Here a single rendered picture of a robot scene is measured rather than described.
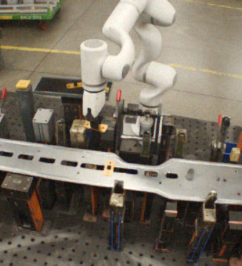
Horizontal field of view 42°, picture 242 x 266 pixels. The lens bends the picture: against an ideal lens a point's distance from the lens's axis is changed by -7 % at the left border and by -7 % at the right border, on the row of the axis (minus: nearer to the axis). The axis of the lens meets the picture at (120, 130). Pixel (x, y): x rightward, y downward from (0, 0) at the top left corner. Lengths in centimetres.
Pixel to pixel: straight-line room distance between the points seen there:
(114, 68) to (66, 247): 86
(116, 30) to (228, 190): 78
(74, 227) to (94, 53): 87
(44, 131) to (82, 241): 53
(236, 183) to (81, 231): 74
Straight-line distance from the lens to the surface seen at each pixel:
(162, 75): 162
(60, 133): 150
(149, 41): 148
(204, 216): 124
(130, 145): 155
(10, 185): 136
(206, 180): 142
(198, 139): 205
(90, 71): 105
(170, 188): 136
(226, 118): 141
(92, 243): 154
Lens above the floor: 204
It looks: 41 degrees down
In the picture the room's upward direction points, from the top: 2 degrees clockwise
